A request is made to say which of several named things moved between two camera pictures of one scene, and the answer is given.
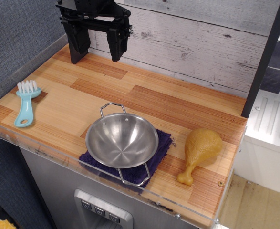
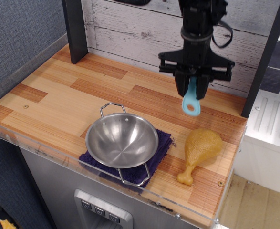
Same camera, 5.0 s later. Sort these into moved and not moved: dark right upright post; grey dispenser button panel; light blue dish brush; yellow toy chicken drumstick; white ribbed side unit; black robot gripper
Moved: light blue dish brush; black robot gripper
Not moved: white ribbed side unit; yellow toy chicken drumstick; dark right upright post; grey dispenser button panel
